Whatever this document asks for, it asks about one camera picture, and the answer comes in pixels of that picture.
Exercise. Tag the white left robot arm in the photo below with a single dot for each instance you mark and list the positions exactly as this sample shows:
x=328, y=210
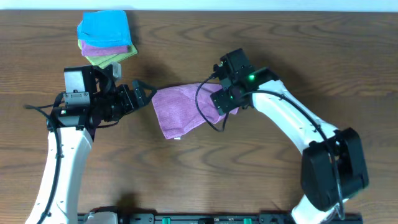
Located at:
x=91, y=101

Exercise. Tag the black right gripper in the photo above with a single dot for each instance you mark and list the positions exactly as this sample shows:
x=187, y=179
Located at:
x=219, y=101

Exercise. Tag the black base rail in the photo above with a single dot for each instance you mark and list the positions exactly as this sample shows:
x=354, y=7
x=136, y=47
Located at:
x=262, y=218

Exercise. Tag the pink microfibre cloth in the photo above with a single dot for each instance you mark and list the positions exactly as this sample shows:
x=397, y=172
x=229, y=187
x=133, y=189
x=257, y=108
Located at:
x=180, y=109

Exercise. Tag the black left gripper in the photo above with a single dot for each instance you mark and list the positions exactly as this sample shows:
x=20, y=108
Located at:
x=134, y=99

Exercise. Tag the green folded cloth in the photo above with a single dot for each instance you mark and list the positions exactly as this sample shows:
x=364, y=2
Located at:
x=103, y=61

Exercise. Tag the blue folded cloth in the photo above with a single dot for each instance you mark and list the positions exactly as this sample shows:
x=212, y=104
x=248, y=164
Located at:
x=109, y=28

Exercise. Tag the purple folded cloth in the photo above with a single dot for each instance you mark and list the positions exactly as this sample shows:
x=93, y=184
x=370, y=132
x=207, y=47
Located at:
x=92, y=51

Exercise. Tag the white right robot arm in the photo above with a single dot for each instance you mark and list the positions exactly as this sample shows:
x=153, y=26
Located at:
x=333, y=166

